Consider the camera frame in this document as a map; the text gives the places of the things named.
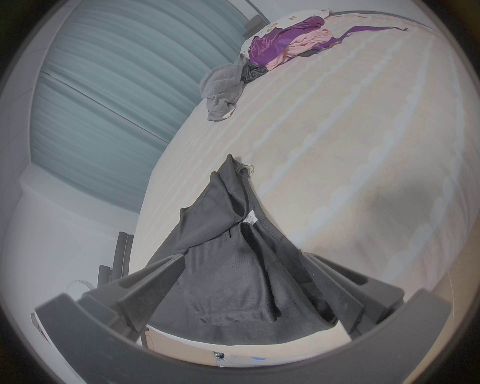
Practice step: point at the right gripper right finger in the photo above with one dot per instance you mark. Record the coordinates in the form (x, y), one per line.
(360, 296)

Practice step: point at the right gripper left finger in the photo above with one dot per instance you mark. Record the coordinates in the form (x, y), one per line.
(146, 292)

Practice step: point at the black T-shirt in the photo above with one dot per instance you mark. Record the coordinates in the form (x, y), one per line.
(225, 285)

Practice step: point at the bed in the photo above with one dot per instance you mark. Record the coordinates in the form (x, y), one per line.
(356, 150)

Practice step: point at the black chest of drawers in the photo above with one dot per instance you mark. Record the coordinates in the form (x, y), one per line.
(122, 255)

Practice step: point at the blue-green curtain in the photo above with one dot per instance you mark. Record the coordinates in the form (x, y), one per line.
(93, 150)
(142, 56)

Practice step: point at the grey garment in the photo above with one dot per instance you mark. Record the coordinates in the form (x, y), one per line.
(221, 82)

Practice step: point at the shiny black garment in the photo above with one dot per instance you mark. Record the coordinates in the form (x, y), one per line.
(255, 73)

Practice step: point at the pink garment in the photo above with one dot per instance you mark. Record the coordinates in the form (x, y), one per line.
(307, 39)

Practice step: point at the purple garment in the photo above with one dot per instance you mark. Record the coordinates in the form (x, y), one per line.
(270, 45)

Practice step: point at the grey bedside table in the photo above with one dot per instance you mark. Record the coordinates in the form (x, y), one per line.
(253, 23)

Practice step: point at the white printed pillow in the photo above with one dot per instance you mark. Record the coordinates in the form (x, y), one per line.
(296, 13)

